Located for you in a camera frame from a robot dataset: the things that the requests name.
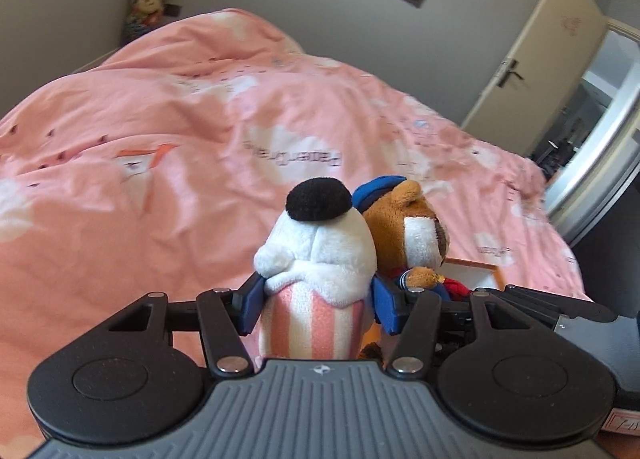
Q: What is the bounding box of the black door handle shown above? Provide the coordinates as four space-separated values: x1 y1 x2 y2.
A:
497 59 526 88

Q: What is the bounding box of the white storage box orange rim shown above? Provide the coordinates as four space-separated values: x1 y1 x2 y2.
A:
442 256 504 293

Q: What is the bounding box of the cream door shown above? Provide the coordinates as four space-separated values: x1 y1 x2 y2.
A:
460 0 609 158

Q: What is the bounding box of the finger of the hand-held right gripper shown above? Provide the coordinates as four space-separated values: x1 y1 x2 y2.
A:
501 284 618 331

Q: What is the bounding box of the silver door frame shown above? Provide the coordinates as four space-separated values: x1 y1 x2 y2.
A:
542 21 640 248

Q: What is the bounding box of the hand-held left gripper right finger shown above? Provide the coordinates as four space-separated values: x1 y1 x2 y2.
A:
371 275 547 381

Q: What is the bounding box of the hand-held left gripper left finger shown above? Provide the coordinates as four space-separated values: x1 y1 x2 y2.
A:
106 271 266 376

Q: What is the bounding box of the pink printed blanket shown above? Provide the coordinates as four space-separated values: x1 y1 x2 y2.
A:
0 9 593 445

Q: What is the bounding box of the brown bear plush blue hat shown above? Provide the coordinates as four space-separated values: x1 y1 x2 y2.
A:
351 175 474 366

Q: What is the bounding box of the white plush with black hat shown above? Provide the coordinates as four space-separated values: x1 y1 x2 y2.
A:
254 178 379 361

